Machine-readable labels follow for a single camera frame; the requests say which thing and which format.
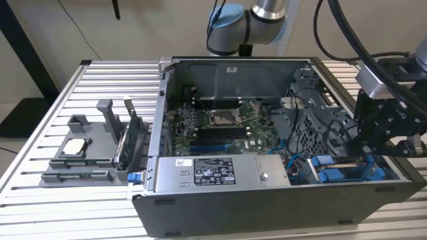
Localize silver CPU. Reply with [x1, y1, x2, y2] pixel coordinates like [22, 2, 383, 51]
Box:
[63, 139, 89, 155]

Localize blue flat wire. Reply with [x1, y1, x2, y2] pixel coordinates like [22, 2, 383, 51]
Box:
[287, 154, 307, 176]

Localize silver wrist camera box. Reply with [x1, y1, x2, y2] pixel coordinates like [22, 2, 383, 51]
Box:
[355, 64, 397, 100]

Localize grey parts rack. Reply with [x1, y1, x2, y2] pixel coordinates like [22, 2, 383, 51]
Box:
[39, 99, 155, 188]

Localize black stand base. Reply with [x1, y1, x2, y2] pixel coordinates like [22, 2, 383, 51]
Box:
[0, 97, 51, 138]

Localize thin black wall cable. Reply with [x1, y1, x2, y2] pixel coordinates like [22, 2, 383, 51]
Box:
[58, 0, 102, 61]

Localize CPU socket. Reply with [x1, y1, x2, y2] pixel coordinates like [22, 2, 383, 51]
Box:
[209, 109, 237, 127]

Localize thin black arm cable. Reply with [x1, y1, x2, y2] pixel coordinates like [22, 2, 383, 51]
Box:
[209, 0, 229, 33]

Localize silver power supply unit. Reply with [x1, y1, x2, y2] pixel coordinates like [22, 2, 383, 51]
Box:
[155, 153, 291, 193]

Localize black disk wire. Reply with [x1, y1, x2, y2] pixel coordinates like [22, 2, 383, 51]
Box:
[323, 119, 355, 156]

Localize black stand pole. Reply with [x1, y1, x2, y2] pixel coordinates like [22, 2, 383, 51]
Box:
[0, 0, 62, 101]

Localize hard disk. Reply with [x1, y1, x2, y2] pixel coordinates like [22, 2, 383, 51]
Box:
[309, 153, 381, 174]

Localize blue expansion slot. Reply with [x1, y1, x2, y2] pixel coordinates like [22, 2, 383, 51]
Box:
[189, 146, 234, 155]

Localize blue empty disk carrier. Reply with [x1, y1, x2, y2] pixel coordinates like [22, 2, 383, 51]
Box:
[319, 169, 347, 182]

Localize black hanging strap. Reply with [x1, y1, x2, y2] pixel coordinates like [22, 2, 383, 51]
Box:
[111, 0, 122, 21]

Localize black RAM slot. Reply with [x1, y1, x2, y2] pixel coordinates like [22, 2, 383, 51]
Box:
[195, 133, 249, 139]
[197, 128, 250, 134]
[193, 137, 239, 143]
[190, 141, 235, 147]

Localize perforated metal disk bay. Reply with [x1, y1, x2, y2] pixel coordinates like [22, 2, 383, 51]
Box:
[282, 83, 355, 161]

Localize long black looped wire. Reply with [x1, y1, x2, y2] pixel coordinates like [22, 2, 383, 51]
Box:
[287, 87, 323, 155]

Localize thin locking lever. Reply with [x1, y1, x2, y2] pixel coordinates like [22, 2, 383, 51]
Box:
[195, 96, 213, 113]

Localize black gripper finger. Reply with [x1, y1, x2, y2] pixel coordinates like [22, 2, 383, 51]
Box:
[346, 88, 390, 154]
[369, 134, 418, 157]

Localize green motherboard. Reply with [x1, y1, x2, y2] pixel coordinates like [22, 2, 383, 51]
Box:
[166, 98, 285, 156]

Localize blue case latch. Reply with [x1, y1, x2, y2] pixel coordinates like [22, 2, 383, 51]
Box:
[127, 172, 142, 186]

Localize green graphics card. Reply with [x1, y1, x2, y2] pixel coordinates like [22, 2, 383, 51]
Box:
[113, 96, 143, 173]

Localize black open PC case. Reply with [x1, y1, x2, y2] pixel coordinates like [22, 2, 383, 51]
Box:
[131, 55, 427, 238]

